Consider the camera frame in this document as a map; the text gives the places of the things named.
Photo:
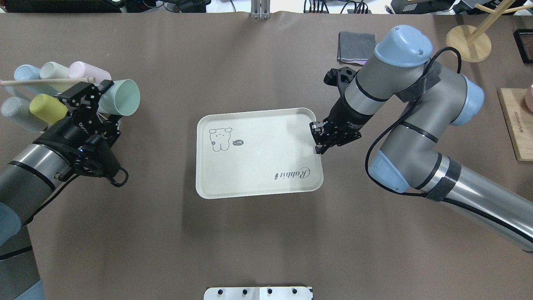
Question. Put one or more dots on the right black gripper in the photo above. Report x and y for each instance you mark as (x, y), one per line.
(349, 117)

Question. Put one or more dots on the wooden mug tree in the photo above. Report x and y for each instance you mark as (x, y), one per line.
(472, 43)

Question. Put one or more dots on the cream white cup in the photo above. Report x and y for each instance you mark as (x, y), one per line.
(54, 70)

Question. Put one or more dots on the grey folded cloth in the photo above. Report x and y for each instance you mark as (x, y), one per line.
(355, 47)

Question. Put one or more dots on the pink cup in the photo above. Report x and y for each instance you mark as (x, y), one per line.
(81, 69)

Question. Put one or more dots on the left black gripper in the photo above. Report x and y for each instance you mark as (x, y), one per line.
(68, 132)

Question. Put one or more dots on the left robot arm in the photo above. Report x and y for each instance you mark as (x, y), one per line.
(29, 183)

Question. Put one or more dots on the light blue cup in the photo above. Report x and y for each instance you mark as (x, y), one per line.
(30, 72)

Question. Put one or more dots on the green cup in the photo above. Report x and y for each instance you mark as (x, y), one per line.
(123, 98)

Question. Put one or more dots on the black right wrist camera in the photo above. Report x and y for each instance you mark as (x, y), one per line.
(340, 78)

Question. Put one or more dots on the yellow cup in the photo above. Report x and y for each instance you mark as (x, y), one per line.
(49, 109)

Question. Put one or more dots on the aluminium frame post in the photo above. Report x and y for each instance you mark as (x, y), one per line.
(260, 9)

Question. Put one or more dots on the white pillar mount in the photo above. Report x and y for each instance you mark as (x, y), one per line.
(259, 293)

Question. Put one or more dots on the grey cup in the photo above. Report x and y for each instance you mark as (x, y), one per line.
(17, 110)

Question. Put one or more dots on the brown dish tray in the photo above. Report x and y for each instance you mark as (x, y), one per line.
(524, 42)

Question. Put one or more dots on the cream rabbit tray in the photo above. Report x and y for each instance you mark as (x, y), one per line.
(257, 153)

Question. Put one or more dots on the wooden cutting board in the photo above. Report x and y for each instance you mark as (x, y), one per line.
(519, 121)

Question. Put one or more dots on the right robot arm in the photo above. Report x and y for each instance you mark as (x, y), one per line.
(403, 65)

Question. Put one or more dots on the pink bowl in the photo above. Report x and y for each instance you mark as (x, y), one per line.
(529, 98)

